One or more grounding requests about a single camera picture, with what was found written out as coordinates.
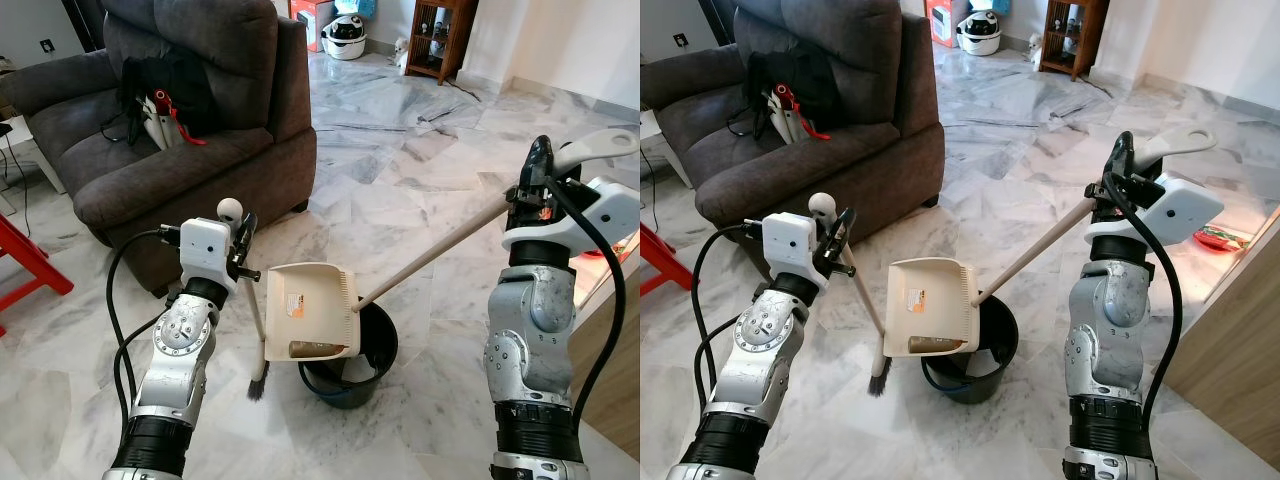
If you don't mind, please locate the red stool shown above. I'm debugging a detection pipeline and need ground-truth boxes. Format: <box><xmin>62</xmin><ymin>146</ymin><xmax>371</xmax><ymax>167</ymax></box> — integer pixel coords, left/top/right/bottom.
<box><xmin>0</xmin><ymin>212</ymin><xmax>76</xmax><ymax>337</ymax></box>
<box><xmin>640</xmin><ymin>222</ymin><xmax>680</xmax><ymax>297</ymax></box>

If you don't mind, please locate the cream long-handled dustpan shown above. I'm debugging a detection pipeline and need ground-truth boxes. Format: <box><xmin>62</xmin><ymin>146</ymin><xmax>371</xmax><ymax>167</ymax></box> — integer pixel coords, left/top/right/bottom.
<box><xmin>265</xmin><ymin>128</ymin><xmax>639</xmax><ymax>363</ymax></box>
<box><xmin>883</xmin><ymin>128</ymin><xmax>1219</xmax><ymax>359</ymax></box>

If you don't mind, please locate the cream broom with black bristles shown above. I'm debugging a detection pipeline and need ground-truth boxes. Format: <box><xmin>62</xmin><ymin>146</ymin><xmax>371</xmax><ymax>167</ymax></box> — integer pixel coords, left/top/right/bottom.
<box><xmin>217</xmin><ymin>198</ymin><xmax>273</xmax><ymax>403</ymax></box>
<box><xmin>808</xmin><ymin>192</ymin><xmax>893</xmax><ymax>399</ymax></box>

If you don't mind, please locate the black bag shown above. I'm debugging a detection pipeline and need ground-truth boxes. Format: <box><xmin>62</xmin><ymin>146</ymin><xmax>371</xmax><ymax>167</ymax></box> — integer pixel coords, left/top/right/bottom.
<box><xmin>745</xmin><ymin>45</ymin><xmax>843</xmax><ymax>141</ymax></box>
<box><xmin>118</xmin><ymin>50</ymin><xmax>218</xmax><ymax>146</ymax></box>

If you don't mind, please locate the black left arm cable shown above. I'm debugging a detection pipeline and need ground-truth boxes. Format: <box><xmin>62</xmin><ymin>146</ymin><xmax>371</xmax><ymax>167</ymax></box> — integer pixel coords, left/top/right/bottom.
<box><xmin>104</xmin><ymin>228</ymin><xmax>191</xmax><ymax>406</ymax></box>
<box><xmin>689</xmin><ymin>224</ymin><xmax>767</xmax><ymax>401</ymax></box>

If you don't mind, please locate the dark grey fabric sofa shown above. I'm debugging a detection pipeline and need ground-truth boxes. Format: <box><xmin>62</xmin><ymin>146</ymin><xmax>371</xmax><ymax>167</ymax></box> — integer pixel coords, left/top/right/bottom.
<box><xmin>640</xmin><ymin>0</ymin><xmax>947</xmax><ymax>283</ymax></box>
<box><xmin>0</xmin><ymin>0</ymin><xmax>319</xmax><ymax>297</ymax></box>

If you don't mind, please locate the red and green mat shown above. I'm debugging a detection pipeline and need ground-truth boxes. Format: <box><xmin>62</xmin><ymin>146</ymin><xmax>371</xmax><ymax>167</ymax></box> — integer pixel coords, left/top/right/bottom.
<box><xmin>1194</xmin><ymin>227</ymin><xmax>1248</xmax><ymax>253</ymax></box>

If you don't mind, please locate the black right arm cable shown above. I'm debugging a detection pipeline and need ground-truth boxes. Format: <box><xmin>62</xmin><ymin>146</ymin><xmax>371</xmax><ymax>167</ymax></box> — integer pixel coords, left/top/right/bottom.
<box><xmin>1100</xmin><ymin>173</ymin><xmax>1185</xmax><ymax>421</ymax></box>
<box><xmin>545</xmin><ymin>183</ymin><xmax>627</xmax><ymax>421</ymax></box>

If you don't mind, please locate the white side table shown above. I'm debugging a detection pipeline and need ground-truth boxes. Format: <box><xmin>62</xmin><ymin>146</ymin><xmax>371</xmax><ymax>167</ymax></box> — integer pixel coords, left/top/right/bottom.
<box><xmin>0</xmin><ymin>113</ymin><xmax>66</xmax><ymax>216</ymax></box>
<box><xmin>640</xmin><ymin>108</ymin><xmax>693</xmax><ymax>191</ymax></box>

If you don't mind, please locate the light wooden cabinet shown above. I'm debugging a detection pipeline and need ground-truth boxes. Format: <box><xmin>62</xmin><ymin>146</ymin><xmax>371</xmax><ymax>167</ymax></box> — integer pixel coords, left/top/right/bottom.
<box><xmin>1163</xmin><ymin>205</ymin><xmax>1280</xmax><ymax>473</ymax></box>
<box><xmin>572</xmin><ymin>232</ymin><xmax>641</xmax><ymax>463</ymax></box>

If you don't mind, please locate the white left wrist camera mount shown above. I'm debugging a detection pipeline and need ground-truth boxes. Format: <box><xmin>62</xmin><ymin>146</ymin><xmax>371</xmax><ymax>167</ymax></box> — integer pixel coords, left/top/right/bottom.
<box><xmin>760</xmin><ymin>212</ymin><xmax>831</xmax><ymax>281</ymax></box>
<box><xmin>178</xmin><ymin>218</ymin><xmax>238</xmax><ymax>293</ymax></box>

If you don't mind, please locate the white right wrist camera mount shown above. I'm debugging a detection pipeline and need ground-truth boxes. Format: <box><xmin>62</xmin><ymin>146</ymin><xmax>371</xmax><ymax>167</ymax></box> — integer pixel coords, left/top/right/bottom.
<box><xmin>1085</xmin><ymin>175</ymin><xmax>1226</xmax><ymax>248</ymax></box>
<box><xmin>500</xmin><ymin>178</ymin><xmax>641</xmax><ymax>263</ymax></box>

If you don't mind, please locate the white round kitchen appliance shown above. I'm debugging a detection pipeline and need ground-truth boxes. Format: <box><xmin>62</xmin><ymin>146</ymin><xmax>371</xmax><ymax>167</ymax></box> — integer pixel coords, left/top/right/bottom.
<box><xmin>957</xmin><ymin>9</ymin><xmax>1003</xmax><ymax>57</ymax></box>
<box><xmin>322</xmin><ymin>12</ymin><xmax>369</xmax><ymax>62</ymax></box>

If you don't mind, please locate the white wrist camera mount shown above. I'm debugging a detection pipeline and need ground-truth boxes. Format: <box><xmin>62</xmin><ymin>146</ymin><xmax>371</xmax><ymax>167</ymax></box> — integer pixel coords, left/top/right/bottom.
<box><xmin>760</xmin><ymin>212</ymin><xmax>831</xmax><ymax>281</ymax></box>
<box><xmin>500</xmin><ymin>178</ymin><xmax>641</xmax><ymax>263</ymax></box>
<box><xmin>178</xmin><ymin>218</ymin><xmax>238</xmax><ymax>293</ymax></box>
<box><xmin>1085</xmin><ymin>175</ymin><xmax>1226</xmax><ymax>248</ymax></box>

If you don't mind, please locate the black round bucket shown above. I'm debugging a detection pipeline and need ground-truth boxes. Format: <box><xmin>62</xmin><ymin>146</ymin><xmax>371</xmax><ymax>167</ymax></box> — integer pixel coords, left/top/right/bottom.
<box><xmin>920</xmin><ymin>295</ymin><xmax>1020</xmax><ymax>405</ymax></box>
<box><xmin>298</xmin><ymin>300</ymin><xmax>399</xmax><ymax>410</ymax></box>

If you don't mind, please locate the brown wooden shelf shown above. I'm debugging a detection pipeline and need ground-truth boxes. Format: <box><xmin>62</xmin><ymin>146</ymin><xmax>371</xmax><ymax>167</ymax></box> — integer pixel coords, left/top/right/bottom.
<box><xmin>405</xmin><ymin>0</ymin><xmax>480</xmax><ymax>87</ymax></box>
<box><xmin>1038</xmin><ymin>0</ymin><xmax>1112</xmax><ymax>82</ymax></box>

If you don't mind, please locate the red cardboard box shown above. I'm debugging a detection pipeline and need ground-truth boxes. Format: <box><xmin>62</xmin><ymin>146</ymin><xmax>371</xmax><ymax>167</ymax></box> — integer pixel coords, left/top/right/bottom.
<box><xmin>290</xmin><ymin>0</ymin><xmax>337</xmax><ymax>52</ymax></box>
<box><xmin>925</xmin><ymin>0</ymin><xmax>967</xmax><ymax>49</ymax></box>

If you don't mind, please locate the red and white handheld device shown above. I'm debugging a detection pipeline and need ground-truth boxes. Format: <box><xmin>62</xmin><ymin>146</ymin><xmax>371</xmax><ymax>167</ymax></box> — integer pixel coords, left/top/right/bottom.
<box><xmin>768</xmin><ymin>84</ymin><xmax>833</xmax><ymax>144</ymax></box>
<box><xmin>140</xmin><ymin>88</ymin><xmax>208</xmax><ymax>151</ymax></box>

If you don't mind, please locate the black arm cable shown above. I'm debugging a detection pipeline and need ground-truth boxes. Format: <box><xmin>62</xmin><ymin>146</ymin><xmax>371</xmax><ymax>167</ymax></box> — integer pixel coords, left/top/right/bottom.
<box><xmin>1100</xmin><ymin>173</ymin><xmax>1185</xmax><ymax>421</ymax></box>
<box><xmin>104</xmin><ymin>228</ymin><xmax>191</xmax><ymax>406</ymax></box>
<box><xmin>545</xmin><ymin>183</ymin><xmax>627</xmax><ymax>421</ymax></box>
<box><xmin>689</xmin><ymin>224</ymin><xmax>767</xmax><ymax>401</ymax></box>

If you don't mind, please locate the brown cardboard tube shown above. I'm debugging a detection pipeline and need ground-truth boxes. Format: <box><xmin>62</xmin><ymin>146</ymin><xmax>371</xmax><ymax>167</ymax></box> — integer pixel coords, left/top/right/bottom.
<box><xmin>905</xmin><ymin>337</ymin><xmax>967</xmax><ymax>357</ymax></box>

